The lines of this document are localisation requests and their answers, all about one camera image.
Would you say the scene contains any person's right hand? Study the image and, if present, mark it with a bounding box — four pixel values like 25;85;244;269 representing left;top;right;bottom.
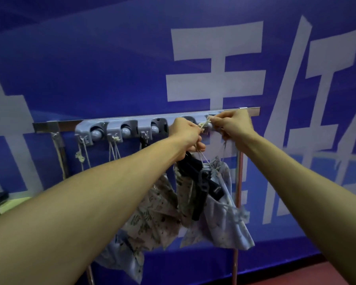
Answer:
209;109;258;152

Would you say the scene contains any person's left hand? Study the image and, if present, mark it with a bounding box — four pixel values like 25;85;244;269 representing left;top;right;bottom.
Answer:
168;117;206;161

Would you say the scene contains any white drawstring cord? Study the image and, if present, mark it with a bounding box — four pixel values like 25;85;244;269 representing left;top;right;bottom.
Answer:
194;119;215;165

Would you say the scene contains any light blue floral cloth bag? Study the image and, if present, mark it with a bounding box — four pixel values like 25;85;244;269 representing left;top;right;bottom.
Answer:
179;157;256;251

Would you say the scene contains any person's left forearm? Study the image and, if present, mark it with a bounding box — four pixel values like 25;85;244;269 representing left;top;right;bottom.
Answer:
0;136;184;285

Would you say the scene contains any person's right forearm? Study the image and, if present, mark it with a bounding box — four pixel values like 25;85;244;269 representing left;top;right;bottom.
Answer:
240;132;356;285

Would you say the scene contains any silver metal stand pole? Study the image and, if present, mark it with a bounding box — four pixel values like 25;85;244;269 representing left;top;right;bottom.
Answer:
51;132;68;180
231;151;244;285

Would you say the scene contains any blue banner white lettering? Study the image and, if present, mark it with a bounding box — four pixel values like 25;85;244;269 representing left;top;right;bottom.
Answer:
0;0;356;285

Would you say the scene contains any beige floral cloth bag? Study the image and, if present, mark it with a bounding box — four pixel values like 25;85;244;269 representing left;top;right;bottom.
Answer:
94;172;185;284

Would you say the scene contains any grey plastic hook rack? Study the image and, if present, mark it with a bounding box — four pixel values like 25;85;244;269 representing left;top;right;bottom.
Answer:
74;113;227;146

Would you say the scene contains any black strap pouch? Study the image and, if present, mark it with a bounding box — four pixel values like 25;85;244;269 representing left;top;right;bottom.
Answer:
176;151;226;222

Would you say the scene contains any white knotted hanging cord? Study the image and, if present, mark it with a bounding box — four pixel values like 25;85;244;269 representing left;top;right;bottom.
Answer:
108;136;122;162
75;139;91;169

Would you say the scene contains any silver metal rail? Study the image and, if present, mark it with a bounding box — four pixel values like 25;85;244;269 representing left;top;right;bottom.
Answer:
33;107;261;134

